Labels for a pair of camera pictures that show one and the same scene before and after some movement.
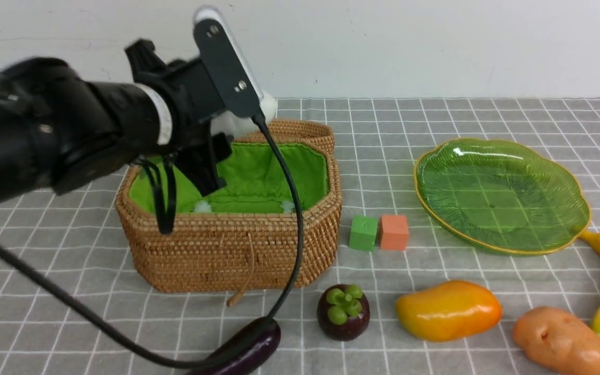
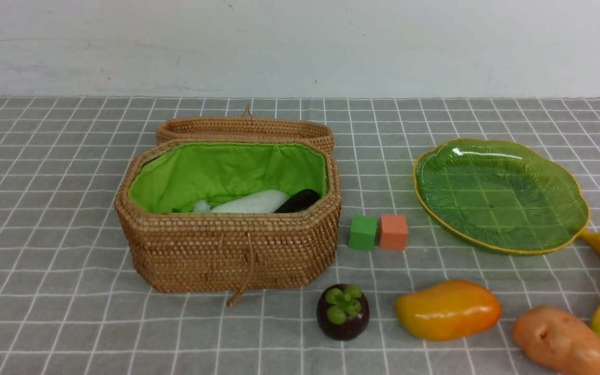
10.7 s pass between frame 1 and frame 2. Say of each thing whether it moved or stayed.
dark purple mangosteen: stayed
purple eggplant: moved
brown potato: stayed
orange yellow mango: stayed
